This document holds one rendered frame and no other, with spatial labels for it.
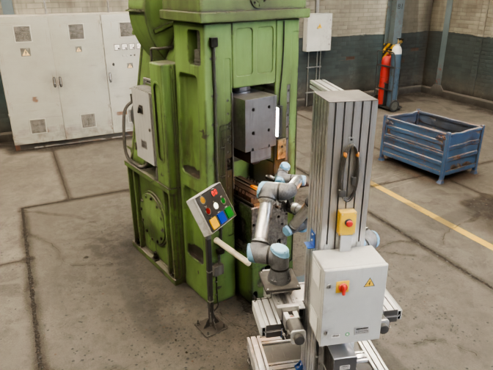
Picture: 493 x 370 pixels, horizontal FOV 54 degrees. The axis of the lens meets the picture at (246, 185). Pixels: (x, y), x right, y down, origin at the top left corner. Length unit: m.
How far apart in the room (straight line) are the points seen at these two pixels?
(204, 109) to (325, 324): 1.76
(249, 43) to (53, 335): 2.71
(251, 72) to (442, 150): 3.89
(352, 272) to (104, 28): 6.88
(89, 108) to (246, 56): 5.40
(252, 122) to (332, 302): 1.61
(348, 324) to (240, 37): 2.11
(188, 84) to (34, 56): 5.00
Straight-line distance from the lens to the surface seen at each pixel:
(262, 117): 3.71
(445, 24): 12.61
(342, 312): 2.66
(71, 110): 8.75
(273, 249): 3.00
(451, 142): 7.08
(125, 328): 4.18
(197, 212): 3.36
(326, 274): 2.49
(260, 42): 3.79
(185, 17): 3.58
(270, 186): 3.14
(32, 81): 8.63
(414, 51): 12.77
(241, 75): 3.71
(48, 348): 4.18
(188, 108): 3.89
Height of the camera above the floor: 2.55
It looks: 23 degrees down
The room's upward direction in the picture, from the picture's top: straight up
